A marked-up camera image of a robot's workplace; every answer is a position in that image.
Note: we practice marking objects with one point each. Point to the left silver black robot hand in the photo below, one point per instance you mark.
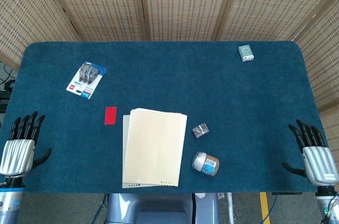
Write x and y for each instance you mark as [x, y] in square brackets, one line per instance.
[17, 155]

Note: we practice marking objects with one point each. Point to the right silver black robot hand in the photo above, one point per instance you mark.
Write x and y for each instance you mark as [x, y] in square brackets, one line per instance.
[319, 163]

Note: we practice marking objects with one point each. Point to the red rectangular card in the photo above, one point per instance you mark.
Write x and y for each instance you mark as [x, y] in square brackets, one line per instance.
[110, 115]

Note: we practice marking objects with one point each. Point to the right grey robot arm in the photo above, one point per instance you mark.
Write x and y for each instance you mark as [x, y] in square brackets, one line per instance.
[327, 202]

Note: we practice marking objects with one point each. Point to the correction tape blister pack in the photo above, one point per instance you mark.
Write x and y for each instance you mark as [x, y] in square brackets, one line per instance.
[86, 79]

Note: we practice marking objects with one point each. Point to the black equipment box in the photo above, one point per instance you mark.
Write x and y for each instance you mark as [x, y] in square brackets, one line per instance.
[4, 100]

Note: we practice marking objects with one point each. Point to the white table leg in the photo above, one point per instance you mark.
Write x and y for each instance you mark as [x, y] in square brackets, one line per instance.
[230, 208]

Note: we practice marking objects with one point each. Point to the woven bamboo screen panel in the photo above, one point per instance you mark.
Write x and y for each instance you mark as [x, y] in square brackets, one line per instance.
[325, 62]
[100, 4]
[185, 4]
[265, 4]
[21, 22]

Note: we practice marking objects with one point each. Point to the pale loose-leaf pad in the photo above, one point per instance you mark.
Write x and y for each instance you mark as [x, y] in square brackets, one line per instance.
[125, 155]

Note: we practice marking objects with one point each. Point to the blue-label jar with silver lid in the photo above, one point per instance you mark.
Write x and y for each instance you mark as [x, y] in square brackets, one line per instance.
[205, 164]

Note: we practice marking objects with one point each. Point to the green card box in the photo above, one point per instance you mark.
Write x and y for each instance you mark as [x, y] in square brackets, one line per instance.
[246, 53]

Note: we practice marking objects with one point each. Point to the cream paper stack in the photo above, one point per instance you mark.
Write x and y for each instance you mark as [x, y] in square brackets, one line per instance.
[156, 147]

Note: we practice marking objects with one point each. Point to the grey blue robot torso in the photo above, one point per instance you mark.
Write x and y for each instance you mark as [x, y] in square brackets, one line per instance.
[159, 208]

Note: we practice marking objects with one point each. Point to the blue felt table mat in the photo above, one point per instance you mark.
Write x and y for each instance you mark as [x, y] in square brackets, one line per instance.
[169, 81]

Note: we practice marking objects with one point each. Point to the black table bracket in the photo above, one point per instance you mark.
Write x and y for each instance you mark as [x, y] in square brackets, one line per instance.
[287, 193]

